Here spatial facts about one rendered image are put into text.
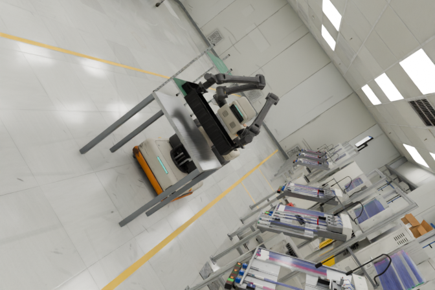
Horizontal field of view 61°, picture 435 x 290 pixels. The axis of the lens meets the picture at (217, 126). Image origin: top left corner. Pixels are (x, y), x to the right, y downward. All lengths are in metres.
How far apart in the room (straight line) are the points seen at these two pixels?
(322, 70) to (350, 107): 1.46
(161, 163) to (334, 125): 9.39
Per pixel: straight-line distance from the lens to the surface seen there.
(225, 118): 3.34
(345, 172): 8.35
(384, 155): 12.57
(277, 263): 2.79
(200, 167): 2.63
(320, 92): 12.38
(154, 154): 3.53
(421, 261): 2.93
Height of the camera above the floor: 1.66
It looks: 13 degrees down
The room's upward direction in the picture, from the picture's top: 54 degrees clockwise
